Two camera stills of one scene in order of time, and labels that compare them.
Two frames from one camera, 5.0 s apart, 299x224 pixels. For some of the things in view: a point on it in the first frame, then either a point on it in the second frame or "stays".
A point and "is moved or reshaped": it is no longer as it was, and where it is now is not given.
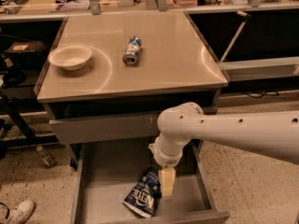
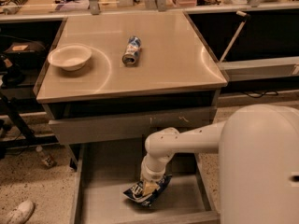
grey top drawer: (105, 128) stays
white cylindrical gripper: (165, 160) to (151, 174)
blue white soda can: (133, 50) stays
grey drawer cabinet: (106, 76) stays
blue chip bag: (145, 197) is moved or reshaped
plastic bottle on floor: (48, 158) stays
